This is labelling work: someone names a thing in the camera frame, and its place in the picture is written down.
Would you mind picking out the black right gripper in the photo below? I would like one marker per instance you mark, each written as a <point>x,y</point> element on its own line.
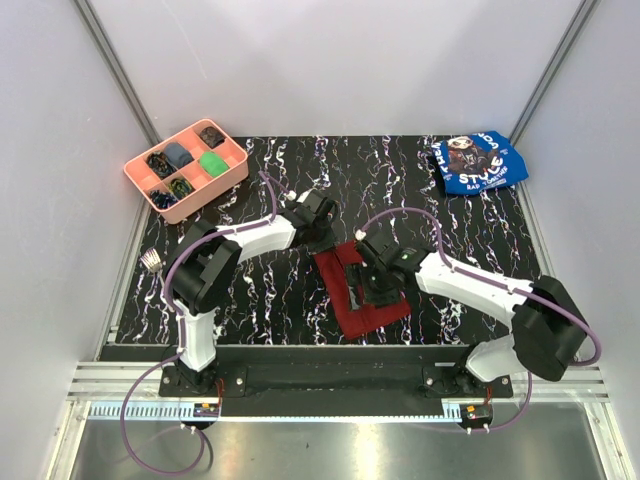
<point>356,276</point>

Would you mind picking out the pink compartment organizer box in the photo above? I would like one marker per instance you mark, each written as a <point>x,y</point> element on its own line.
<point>206,188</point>

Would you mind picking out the silver metal fork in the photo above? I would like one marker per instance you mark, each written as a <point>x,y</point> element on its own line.
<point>151,260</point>

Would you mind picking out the red cloth napkin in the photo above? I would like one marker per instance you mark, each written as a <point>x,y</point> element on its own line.
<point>354,316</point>

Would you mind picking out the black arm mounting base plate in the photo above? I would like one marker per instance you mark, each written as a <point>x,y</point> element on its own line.
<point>330,382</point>

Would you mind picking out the dark blue rolled sock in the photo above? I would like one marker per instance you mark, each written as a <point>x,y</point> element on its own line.
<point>162,200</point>

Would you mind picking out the dark brown rolled sock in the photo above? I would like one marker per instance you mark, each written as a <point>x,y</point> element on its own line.
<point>212,137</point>

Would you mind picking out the green rolled sock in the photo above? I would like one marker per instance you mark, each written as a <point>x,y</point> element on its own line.
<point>213,164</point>

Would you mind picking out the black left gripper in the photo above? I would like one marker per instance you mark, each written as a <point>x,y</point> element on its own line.
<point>326,244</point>

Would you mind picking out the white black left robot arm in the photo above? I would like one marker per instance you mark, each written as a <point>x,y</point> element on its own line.
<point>203,265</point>

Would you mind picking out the grey blue rolled sock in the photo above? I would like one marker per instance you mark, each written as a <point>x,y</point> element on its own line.
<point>177,155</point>

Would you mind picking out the black patterned rolled sock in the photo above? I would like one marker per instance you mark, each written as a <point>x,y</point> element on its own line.
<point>159,164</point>

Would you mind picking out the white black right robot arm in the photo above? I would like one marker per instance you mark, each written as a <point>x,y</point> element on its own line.
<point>546,328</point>

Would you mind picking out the blue printed folded shirt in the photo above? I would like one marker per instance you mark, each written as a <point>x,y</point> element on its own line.
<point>473,163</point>

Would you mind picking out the black yellow rolled sock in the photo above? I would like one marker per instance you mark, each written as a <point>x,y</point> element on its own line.
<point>180,188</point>

